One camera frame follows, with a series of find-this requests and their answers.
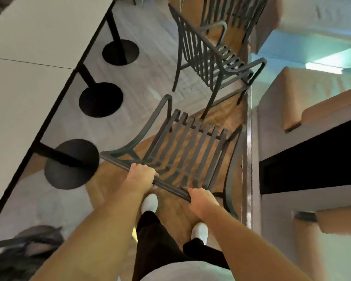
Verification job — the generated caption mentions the person's right hand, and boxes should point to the person's right hand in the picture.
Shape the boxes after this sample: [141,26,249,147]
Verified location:
[187,187,220,221]

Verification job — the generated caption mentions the person's left hand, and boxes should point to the person's left hand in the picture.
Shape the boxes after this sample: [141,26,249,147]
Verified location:
[125,163,160,192]

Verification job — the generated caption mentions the dark metal slatted chair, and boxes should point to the dark metal slatted chair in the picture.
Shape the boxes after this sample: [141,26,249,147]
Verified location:
[168,3,267,120]
[200,0,270,45]
[99,94,243,220]

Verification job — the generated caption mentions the person's left forearm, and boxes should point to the person's left forearm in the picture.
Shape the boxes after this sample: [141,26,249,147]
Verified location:
[31,181,144,281]

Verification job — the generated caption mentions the person's right forearm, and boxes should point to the person's right forearm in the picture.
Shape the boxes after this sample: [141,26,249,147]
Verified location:
[203,209,312,281]

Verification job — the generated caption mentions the white shoe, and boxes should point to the white shoe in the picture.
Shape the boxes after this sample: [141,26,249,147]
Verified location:
[141,193,159,214]
[191,222,209,244]

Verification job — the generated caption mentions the black trousers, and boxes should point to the black trousers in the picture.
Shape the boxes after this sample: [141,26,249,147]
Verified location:
[132,211,231,281]

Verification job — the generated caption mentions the white shirt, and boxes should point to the white shirt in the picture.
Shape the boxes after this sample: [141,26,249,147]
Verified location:
[133,260,237,281]

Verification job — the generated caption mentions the black round table base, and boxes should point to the black round table base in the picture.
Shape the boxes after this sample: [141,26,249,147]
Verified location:
[75,62,124,118]
[102,9,140,66]
[32,139,100,190]

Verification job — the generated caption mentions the grey bench base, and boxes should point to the grey bench base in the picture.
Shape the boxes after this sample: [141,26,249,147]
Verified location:
[250,85,351,281]

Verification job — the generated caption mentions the tan bench cushion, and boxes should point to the tan bench cushion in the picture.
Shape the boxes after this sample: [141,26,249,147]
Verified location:
[252,0,283,55]
[314,205,351,235]
[281,66,351,132]
[301,91,351,125]

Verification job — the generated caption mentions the dark chair with grey seat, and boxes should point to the dark chair with grey seat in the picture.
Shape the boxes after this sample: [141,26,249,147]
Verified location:
[0,225,64,281]

